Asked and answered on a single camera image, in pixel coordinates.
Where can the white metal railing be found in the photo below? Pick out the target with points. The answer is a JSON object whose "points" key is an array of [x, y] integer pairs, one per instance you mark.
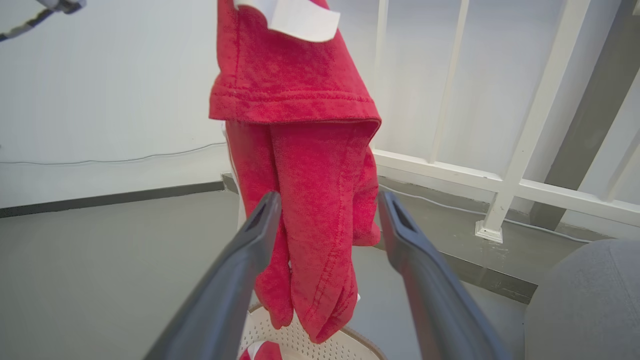
{"points": [[525, 145]]}

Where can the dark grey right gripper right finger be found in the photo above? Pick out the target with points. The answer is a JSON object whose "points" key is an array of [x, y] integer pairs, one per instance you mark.
{"points": [[440, 305]]}

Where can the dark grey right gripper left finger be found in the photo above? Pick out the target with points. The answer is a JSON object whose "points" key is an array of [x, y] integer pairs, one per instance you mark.
{"points": [[225, 295]]}

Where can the white perforated laundry basket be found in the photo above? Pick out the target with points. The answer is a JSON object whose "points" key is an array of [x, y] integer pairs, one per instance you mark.
{"points": [[300, 345]]}

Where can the red white clothing piece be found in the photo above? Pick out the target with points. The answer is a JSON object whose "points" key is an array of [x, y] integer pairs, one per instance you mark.
{"points": [[265, 352]]}

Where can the grey structural post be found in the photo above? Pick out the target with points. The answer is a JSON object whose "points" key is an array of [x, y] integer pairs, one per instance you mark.
{"points": [[590, 115]]}

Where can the red garment with white stripes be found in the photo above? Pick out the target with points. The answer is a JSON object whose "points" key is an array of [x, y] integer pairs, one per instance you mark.
{"points": [[310, 150]]}

